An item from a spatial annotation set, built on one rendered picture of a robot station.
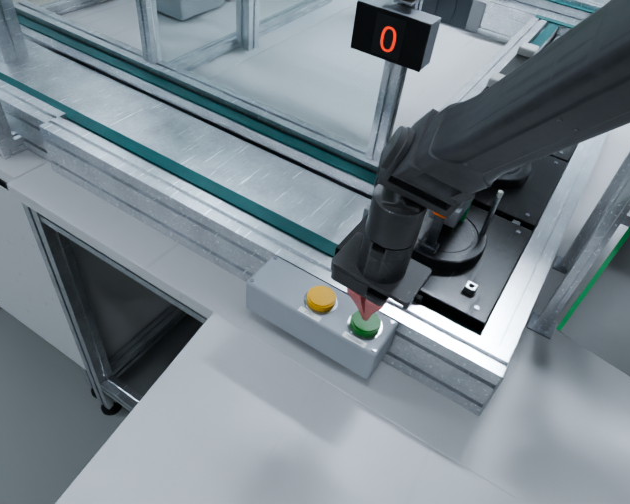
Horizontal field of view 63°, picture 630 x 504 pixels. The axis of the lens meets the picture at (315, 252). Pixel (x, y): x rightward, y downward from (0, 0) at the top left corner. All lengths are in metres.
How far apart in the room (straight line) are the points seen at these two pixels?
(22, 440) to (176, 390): 1.07
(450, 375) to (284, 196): 0.43
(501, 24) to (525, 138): 1.59
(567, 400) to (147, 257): 0.70
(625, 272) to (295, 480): 0.49
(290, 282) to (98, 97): 0.69
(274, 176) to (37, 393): 1.15
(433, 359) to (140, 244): 0.53
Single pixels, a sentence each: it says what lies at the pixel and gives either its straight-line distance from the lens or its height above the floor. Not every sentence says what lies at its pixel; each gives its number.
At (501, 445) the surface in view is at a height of 0.86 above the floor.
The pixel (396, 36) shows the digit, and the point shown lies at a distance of 0.84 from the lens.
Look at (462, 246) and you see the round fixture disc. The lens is 0.81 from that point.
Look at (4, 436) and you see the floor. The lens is 1.82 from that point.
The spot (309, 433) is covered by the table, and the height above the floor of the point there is 0.86.
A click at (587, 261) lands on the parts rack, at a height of 1.02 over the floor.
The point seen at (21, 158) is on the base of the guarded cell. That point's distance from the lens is 1.20.
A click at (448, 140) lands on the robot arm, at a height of 1.30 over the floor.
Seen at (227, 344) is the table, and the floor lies 0.86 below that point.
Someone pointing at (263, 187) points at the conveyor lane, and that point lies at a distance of 0.97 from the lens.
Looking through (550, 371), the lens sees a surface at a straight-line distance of 0.89.
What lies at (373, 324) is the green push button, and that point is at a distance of 0.69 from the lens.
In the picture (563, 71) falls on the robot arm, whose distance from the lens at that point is 0.32.
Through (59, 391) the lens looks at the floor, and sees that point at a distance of 1.84.
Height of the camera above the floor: 1.51
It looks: 45 degrees down
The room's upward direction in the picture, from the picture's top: 8 degrees clockwise
